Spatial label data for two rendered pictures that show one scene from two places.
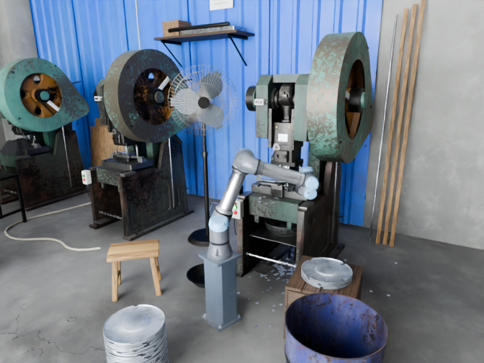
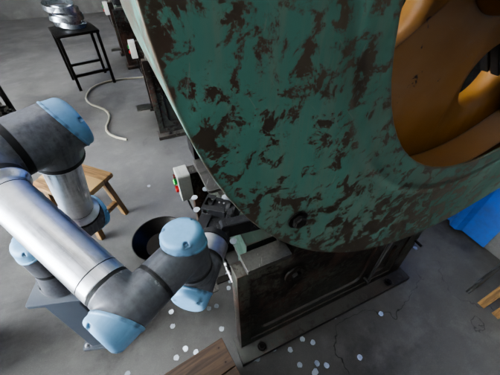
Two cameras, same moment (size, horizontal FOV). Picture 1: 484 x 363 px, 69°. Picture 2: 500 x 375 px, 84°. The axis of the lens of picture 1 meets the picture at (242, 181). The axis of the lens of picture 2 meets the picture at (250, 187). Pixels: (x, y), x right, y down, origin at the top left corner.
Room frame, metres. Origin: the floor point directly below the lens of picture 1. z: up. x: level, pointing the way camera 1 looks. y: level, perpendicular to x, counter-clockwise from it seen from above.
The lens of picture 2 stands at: (1.89, -0.65, 1.33)
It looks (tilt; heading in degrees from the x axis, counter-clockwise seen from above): 44 degrees down; 34
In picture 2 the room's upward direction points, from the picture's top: straight up
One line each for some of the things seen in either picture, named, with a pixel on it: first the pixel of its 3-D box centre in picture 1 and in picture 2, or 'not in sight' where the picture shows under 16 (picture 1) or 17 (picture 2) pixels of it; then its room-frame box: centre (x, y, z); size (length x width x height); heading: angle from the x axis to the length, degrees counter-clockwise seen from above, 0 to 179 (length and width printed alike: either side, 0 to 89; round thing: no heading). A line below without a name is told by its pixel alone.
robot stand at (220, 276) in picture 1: (220, 287); (91, 304); (1.93, 0.14, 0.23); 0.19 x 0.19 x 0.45; 42
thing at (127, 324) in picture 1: (134, 323); not in sight; (1.48, 0.53, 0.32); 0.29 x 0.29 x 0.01
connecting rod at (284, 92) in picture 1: (288, 107); not in sight; (2.57, -0.34, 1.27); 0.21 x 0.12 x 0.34; 149
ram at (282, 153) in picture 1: (285, 140); not in sight; (2.54, -0.32, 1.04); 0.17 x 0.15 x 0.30; 149
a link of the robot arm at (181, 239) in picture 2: (307, 176); (180, 256); (2.05, -0.39, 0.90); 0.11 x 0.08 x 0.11; 0
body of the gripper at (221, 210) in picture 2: (294, 186); (218, 221); (2.21, -0.34, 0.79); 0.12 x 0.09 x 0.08; 21
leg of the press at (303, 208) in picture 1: (325, 215); (350, 255); (2.55, -0.64, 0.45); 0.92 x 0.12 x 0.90; 149
